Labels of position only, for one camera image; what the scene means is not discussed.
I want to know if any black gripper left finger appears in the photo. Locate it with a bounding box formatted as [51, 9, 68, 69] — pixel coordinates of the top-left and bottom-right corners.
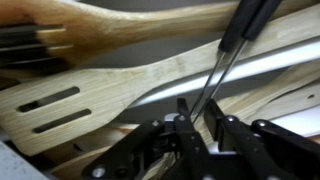
[82, 98, 210, 180]

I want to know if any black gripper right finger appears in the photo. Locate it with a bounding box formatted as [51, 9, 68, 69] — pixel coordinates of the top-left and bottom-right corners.
[204, 100, 320, 180]

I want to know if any metal skewer black handle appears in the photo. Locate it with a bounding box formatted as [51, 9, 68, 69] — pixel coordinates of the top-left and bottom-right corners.
[193, 0, 284, 124]
[190, 0, 262, 115]

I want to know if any slotted wooden spatula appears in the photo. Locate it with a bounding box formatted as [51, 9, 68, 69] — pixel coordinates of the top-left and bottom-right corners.
[0, 3, 320, 157]

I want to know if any wooden fork spoon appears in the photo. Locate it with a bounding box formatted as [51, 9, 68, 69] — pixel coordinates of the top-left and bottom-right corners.
[0, 0, 320, 73]

